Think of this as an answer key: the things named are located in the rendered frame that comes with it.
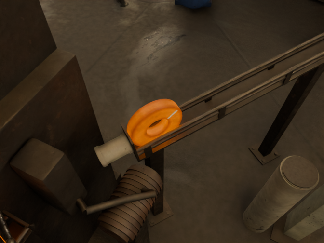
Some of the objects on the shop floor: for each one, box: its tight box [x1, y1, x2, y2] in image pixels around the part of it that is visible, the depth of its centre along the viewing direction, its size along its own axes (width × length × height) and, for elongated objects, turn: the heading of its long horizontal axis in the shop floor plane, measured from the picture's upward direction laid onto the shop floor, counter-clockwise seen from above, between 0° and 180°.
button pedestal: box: [270, 184, 324, 243], centre depth 104 cm, size 16×24×62 cm, turn 153°
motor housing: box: [97, 164, 163, 243], centre depth 104 cm, size 13×22×54 cm, turn 153°
